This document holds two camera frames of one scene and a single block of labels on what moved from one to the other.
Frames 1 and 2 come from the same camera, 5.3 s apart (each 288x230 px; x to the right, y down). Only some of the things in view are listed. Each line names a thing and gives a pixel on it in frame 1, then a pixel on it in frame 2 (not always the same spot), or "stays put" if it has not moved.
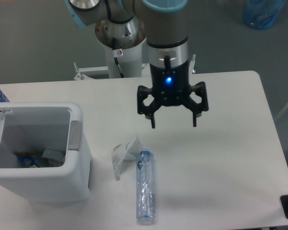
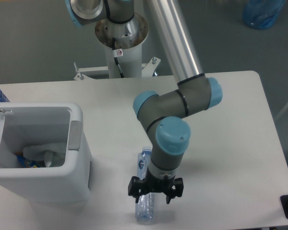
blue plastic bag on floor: x=261 y=14 stays put
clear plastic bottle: x=145 y=186 stays put
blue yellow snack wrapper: x=28 y=159 stays put
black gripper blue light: x=172 y=86 → x=137 y=186
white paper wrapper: x=127 y=151 → x=54 y=154
